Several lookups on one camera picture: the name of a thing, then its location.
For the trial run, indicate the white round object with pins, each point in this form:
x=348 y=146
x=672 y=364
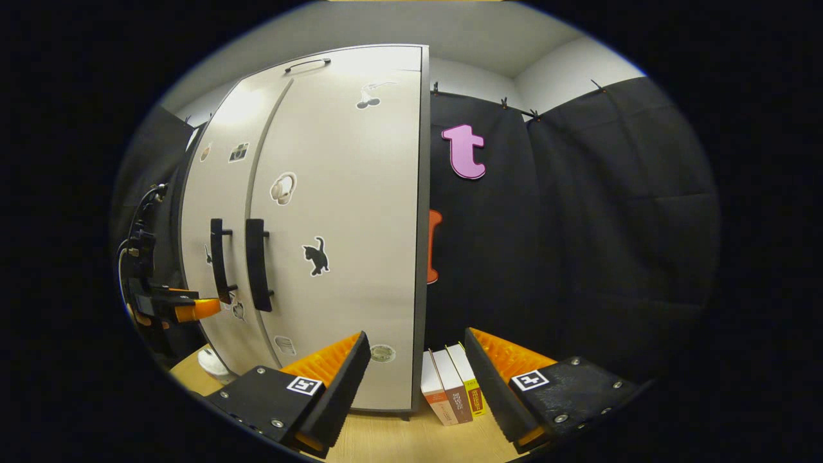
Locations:
x=212 y=366

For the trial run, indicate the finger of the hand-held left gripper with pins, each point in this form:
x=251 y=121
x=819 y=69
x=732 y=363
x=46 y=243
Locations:
x=183 y=292
x=199 y=310

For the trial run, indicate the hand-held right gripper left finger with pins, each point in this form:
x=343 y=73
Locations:
x=344 y=392

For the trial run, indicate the white and orange book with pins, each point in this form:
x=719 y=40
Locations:
x=437 y=399

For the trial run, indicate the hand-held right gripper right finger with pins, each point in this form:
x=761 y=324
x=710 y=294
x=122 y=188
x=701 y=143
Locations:
x=492 y=392

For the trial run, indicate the white and brown book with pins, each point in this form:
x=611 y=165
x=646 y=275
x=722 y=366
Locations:
x=453 y=392

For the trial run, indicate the white shoe cabinet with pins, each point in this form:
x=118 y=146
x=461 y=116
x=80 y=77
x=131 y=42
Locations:
x=422 y=193

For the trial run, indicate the white cabinet door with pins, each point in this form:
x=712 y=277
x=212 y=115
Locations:
x=360 y=225
x=196 y=212

